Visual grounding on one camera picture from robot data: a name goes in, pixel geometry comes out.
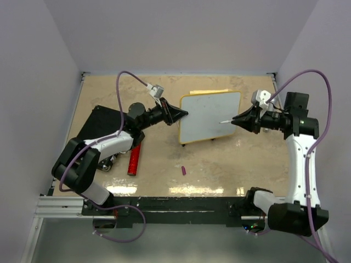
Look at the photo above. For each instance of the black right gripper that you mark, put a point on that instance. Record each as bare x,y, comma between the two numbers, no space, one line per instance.
248,119

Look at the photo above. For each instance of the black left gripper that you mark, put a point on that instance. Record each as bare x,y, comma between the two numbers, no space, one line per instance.
170,114

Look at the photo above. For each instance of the pink and white marker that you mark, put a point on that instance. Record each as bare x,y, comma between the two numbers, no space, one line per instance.
224,122

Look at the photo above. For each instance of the yellow framed whiteboard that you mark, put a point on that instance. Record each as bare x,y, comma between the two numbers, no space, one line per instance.
205,113

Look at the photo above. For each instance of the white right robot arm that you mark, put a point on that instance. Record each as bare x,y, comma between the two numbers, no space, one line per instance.
300,213

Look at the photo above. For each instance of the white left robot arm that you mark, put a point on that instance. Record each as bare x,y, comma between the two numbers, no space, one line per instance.
78,162

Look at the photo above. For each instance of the silver toy microphone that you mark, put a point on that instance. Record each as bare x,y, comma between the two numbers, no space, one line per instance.
268,119

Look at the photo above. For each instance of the cream toy microphone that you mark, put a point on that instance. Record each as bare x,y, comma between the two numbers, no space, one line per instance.
197,92

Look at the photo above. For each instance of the red toy microphone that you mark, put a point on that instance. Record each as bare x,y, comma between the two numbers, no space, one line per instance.
134,161

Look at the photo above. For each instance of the black hard case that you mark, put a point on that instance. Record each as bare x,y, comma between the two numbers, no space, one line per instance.
102,122

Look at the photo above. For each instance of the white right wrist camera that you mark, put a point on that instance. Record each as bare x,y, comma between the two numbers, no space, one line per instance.
261,98

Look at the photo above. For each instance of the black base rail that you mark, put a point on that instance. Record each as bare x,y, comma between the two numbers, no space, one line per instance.
228,211

